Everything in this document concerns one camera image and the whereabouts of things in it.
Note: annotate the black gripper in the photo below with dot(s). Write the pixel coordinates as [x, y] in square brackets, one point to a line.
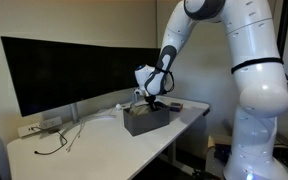
[151, 102]

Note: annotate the tan khaki shorts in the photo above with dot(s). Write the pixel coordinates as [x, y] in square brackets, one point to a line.
[140, 110]

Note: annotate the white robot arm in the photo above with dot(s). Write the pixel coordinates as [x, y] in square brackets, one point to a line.
[257, 69]

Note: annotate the small red blue box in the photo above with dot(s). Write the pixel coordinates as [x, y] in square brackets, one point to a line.
[176, 107]

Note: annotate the grey fabric storage box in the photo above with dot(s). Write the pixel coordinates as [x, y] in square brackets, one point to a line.
[137, 125]

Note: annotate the wide black curved monitor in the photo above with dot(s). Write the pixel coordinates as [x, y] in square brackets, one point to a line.
[48, 74]

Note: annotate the white power strip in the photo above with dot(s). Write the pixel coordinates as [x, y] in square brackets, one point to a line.
[39, 126]

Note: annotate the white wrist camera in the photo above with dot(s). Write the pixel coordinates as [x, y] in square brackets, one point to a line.
[138, 92]

